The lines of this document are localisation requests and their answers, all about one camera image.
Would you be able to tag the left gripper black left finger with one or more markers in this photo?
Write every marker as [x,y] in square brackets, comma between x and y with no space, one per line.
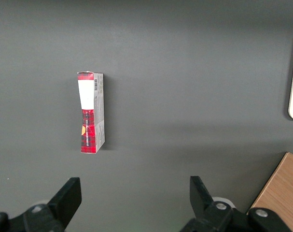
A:
[64,205]

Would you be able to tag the red tartan cardboard box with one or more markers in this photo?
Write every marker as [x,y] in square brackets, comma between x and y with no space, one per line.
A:
[87,96]

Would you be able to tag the wooden drawer cabinet body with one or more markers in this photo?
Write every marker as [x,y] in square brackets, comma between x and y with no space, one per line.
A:
[281,188]

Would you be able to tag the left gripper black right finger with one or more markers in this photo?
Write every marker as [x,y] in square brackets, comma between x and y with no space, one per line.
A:
[204,210]

